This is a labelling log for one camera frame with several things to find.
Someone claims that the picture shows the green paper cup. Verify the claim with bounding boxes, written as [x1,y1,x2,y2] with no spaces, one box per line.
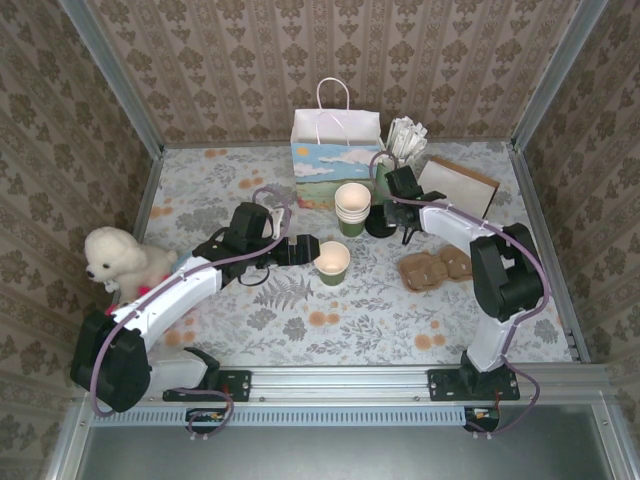
[313,240,352,288]

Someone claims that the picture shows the brown cardboard cup carrier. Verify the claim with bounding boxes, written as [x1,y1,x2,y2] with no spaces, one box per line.
[397,245,474,293]

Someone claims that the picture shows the landscape print paper bag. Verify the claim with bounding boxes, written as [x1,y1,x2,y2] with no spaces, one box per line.
[291,77,384,210]

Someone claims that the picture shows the pale green straw holder cup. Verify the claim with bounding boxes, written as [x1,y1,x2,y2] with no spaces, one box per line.
[374,149,402,204]

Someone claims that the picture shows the stack of green paper cups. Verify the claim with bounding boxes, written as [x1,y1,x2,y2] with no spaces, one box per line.
[333,182,373,238]

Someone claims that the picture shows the paper wrapped straws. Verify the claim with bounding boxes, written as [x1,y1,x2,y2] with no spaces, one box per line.
[383,116,431,169]

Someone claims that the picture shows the white paper napkins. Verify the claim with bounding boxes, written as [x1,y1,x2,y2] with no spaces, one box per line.
[419,158,495,216]

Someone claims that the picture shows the brown napkin tray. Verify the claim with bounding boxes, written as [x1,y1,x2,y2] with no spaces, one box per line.
[418,155,501,224]

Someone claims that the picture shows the white plush dog toy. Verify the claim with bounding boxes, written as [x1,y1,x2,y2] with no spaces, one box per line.
[83,226,179,306]

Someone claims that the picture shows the black connector box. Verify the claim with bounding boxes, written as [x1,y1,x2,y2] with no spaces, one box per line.
[185,407,235,433]
[463,405,502,433]

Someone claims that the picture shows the grey metal panel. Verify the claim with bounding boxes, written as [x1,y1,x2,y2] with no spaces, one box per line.
[47,402,640,480]

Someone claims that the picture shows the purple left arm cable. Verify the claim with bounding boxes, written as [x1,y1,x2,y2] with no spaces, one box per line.
[92,187,294,444]

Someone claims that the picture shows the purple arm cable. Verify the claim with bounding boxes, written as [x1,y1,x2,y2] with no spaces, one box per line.
[92,187,294,444]
[368,149,552,442]

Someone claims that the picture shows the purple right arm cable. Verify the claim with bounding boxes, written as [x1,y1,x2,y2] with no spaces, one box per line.
[368,149,552,442]

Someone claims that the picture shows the aluminium side rail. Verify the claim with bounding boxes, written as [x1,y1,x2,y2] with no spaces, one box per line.
[130,149,166,241]
[509,142,592,364]

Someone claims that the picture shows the aluminium mounting rail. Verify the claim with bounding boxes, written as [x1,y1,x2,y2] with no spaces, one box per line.
[73,363,614,404]

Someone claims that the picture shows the slotted grey cable duct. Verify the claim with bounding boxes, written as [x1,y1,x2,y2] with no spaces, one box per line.
[89,405,474,428]

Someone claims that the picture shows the aluminium frame post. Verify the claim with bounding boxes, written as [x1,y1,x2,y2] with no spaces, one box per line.
[59,0,166,159]
[512,0,599,151]

